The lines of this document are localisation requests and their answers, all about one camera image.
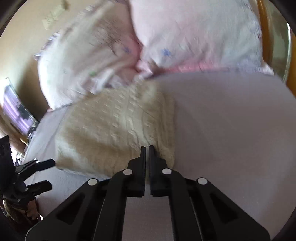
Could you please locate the glass-top bedside table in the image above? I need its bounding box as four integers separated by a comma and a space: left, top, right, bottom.
1, 78, 39, 139

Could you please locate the white wall power socket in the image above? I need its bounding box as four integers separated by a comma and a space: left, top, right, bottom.
42, 16, 57, 30

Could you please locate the white wall light switch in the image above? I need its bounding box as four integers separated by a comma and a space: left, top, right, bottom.
51, 4, 66, 18

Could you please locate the white pillow with tree print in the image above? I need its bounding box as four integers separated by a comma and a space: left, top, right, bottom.
35, 1, 140, 109

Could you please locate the lavender bed sheet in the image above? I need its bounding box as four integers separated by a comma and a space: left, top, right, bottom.
25, 71, 295, 240

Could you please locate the person's left hand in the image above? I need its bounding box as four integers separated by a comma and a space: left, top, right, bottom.
25, 199, 41, 221

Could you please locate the cream cable-knit sweater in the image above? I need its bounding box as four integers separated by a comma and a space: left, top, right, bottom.
55, 81, 175, 178

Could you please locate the pink pillow with snowflakes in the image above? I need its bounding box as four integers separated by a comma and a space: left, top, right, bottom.
129, 1, 273, 78

